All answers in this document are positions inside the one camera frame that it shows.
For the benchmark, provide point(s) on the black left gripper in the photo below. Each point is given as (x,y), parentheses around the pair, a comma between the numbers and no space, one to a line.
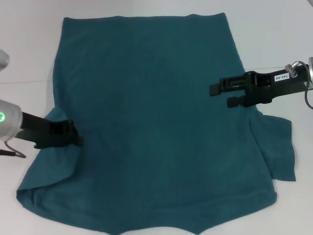
(34,129)

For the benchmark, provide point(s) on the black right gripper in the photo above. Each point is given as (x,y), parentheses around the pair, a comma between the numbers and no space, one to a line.
(264,85)

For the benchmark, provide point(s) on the blue t-shirt with FREE print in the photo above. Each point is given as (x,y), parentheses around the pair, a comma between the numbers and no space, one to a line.
(156,122)

